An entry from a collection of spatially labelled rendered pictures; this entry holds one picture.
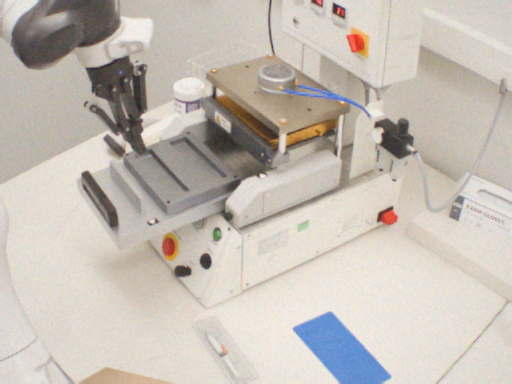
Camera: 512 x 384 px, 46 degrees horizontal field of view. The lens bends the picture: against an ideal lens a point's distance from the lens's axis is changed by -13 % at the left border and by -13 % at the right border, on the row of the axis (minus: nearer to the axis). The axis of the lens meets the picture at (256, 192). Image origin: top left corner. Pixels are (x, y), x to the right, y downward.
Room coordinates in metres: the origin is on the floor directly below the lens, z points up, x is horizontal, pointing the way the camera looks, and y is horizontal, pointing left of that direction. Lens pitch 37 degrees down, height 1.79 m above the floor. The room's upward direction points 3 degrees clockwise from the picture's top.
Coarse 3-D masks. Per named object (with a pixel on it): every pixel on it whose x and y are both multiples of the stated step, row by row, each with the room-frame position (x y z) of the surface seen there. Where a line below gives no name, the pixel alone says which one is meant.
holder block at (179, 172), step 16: (160, 144) 1.19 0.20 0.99; (176, 144) 1.21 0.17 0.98; (192, 144) 1.20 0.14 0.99; (128, 160) 1.13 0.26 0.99; (144, 160) 1.15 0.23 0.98; (160, 160) 1.14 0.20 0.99; (176, 160) 1.13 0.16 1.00; (192, 160) 1.16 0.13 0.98; (208, 160) 1.15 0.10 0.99; (144, 176) 1.07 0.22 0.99; (160, 176) 1.10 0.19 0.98; (176, 176) 1.08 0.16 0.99; (192, 176) 1.08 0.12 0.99; (208, 176) 1.10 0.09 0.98; (224, 176) 1.10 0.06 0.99; (160, 192) 1.03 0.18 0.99; (176, 192) 1.05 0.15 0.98; (192, 192) 1.03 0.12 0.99; (208, 192) 1.04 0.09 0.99; (224, 192) 1.06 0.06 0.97; (176, 208) 1.00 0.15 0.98
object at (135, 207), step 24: (120, 168) 1.13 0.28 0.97; (120, 192) 1.05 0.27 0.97; (144, 192) 1.06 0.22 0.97; (96, 216) 1.00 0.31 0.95; (120, 216) 0.98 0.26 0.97; (144, 216) 0.98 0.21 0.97; (168, 216) 0.99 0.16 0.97; (192, 216) 1.01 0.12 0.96; (120, 240) 0.92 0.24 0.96; (144, 240) 0.95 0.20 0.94
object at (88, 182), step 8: (88, 176) 1.05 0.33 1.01; (88, 184) 1.02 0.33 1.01; (96, 184) 1.02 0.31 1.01; (96, 192) 1.00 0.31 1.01; (104, 192) 1.00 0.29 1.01; (96, 200) 0.99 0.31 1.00; (104, 200) 0.97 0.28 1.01; (104, 208) 0.96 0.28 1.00; (112, 208) 0.95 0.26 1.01; (112, 216) 0.95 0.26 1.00; (112, 224) 0.94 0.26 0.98
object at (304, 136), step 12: (228, 108) 1.24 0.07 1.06; (240, 108) 1.24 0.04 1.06; (252, 120) 1.19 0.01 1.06; (264, 132) 1.15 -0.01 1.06; (300, 132) 1.16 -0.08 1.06; (312, 132) 1.18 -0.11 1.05; (324, 132) 1.20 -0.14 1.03; (276, 144) 1.13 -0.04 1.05; (288, 144) 1.15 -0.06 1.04; (300, 144) 1.16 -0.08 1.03
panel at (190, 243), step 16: (208, 224) 1.06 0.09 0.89; (224, 224) 1.03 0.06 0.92; (160, 240) 1.13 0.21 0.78; (176, 240) 1.09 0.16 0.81; (192, 240) 1.07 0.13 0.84; (208, 240) 1.04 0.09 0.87; (224, 240) 1.01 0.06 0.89; (176, 256) 1.07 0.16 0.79; (192, 256) 1.04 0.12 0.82; (192, 272) 1.02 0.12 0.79; (208, 272) 1.00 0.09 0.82; (192, 288) 1.00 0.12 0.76
